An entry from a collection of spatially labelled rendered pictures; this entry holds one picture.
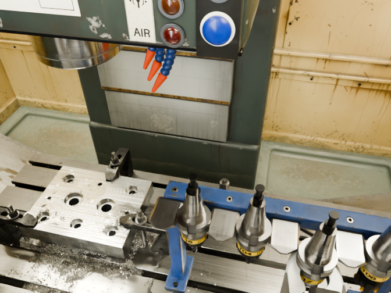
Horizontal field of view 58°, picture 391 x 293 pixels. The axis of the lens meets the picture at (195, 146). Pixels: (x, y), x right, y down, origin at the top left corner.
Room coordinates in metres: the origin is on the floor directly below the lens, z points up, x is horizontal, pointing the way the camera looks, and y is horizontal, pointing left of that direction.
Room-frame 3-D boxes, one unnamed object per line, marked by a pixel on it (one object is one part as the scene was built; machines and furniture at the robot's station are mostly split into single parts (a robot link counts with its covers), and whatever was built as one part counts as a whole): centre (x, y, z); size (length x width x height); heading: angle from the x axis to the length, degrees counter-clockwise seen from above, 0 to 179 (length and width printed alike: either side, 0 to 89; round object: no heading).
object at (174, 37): (0.36, 0.02, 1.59); 0.02 x 0.01 x 0.02; 76
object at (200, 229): (0.41, 0.00, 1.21); 0.06 x 0.06 x 0.03
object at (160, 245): (0.56, 0.13, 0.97); 0.13 x 0.03 x 0.15; 76
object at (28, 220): (0.58, 0.48, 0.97); 0.13 x 0.03 x 0.15; 76
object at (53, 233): (0.64, 0.30, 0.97); 0.29 x 0.23 x 0.05; 76
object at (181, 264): (0.47, 0.04, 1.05); 0.10 x 0.05 x 0.30; 166
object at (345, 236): (0.34, -0.26, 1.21); 0.07 x 0.05 x 0.01; 166
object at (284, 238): (0.37, -0.16, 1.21); 0.07 x 0.05 x 0.01; 166
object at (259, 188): (0.38, -0.10, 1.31); 0.02 x 0.02 x 0.03
